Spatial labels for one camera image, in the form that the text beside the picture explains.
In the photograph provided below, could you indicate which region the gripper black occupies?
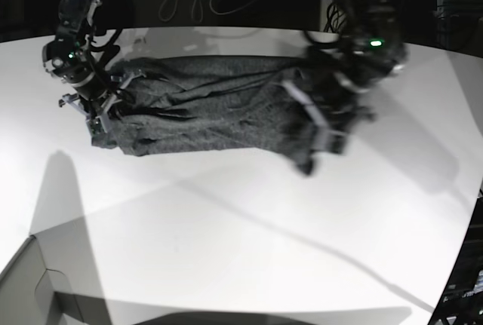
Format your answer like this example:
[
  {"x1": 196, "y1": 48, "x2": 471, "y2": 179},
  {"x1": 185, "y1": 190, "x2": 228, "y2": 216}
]
[
  {"x1": 281, "y1": 75, "x2": 377, "y2": 152},
  {"x1": 58, "y1": 70, "x2": 146, "y2": 129}
]

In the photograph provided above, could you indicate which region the dark grey t-shirt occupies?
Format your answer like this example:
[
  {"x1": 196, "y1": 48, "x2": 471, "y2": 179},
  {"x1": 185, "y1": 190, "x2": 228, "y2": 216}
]
[{"x1": 91, "y1": 56, "x2": 319, "y2": 175}]

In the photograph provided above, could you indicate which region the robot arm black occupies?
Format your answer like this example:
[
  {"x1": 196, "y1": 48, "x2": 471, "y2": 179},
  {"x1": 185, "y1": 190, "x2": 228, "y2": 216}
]
[
  {"x1": 263, "y1": 0, "x2": 408, "y2": 156},
  {"x1": 42, "y1": 0, "x2": 145, "y2": 133}
]

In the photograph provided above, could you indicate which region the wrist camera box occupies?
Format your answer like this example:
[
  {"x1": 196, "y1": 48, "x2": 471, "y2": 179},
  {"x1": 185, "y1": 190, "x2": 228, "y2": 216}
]
[{"x1": 86, "y1": 118, "x2": 109, "y2": 142}]

